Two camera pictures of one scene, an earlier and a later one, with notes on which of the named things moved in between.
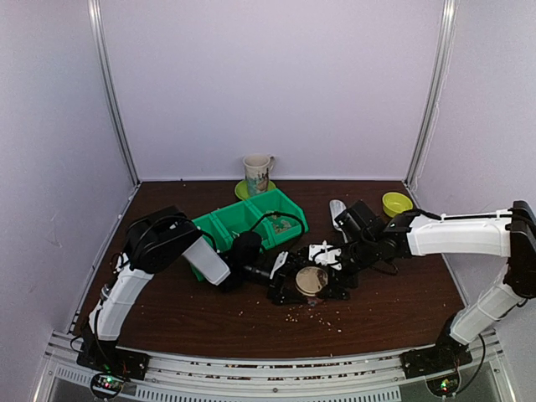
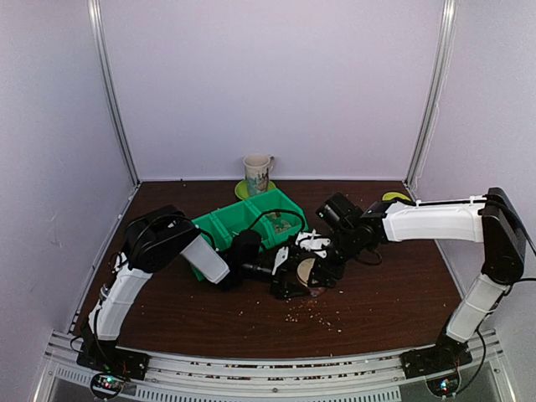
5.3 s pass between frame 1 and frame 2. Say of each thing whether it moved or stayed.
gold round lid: moved
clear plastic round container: moved
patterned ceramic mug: stayed
